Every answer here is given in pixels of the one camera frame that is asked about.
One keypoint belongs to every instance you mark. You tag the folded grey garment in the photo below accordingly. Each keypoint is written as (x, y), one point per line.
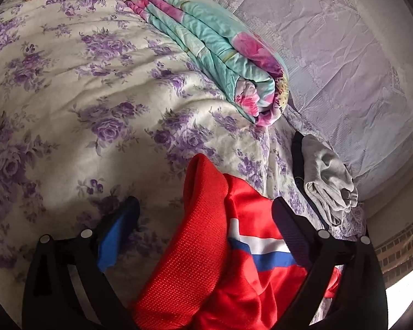
(327, 181)

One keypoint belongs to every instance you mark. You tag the folded black garment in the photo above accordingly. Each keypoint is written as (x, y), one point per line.
(298, 174)

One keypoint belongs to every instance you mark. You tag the folded floral teal blanket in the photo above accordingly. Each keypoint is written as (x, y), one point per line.
(251, 74)

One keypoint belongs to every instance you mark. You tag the red track pants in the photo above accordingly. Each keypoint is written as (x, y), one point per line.
(226, 266)

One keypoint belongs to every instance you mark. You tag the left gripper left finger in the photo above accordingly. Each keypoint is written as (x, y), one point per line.
(50, 300)

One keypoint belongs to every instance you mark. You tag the striped beige curtain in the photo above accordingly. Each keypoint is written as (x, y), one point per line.
(395, 256)

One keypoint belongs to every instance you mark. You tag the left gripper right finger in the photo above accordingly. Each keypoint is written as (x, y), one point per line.
(360, 301)

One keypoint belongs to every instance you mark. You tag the white lace headboard cover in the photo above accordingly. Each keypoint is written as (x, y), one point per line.
(350, 65)

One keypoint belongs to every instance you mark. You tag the purple floral bed sheet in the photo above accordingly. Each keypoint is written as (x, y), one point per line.
(96, 106)

